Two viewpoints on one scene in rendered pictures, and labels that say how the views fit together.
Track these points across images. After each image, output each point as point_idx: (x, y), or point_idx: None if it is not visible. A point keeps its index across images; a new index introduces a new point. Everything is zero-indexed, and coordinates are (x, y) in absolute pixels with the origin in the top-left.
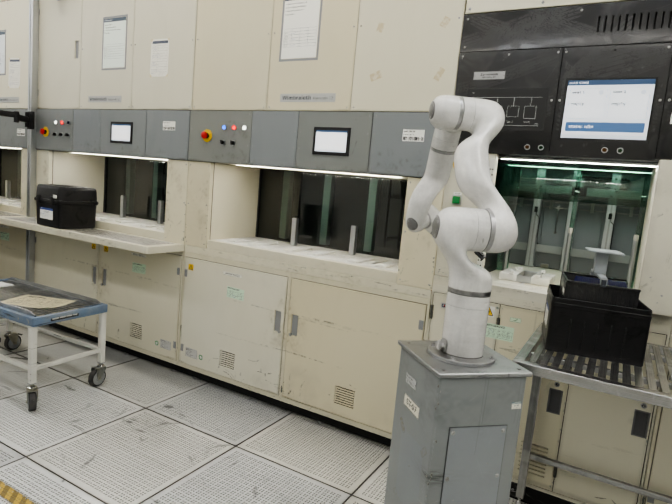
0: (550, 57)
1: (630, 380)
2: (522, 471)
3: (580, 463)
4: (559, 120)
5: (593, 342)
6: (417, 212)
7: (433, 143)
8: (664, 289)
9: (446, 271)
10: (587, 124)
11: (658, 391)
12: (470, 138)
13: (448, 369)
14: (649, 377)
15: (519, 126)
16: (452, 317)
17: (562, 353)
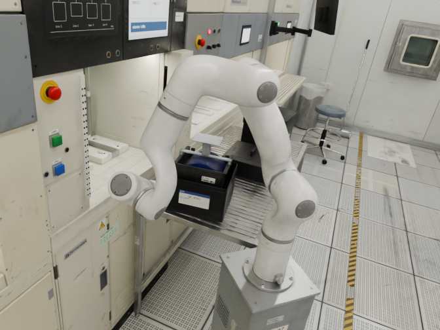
0: None
1: (262, 206)
2: (139, 297)
3: (152, 260)
4: (126, 21)
5: (229, 198)
6: (171, 197)
7: (183, 110)
8: (182, 138)
9: (60, 222)
10: (142, 24)
11: (274, 202)
12: (277, 112)
13: (307, 285)
14: (251, 197)
15: (99, 30)
16: (288, 256)
17: (225, 217)
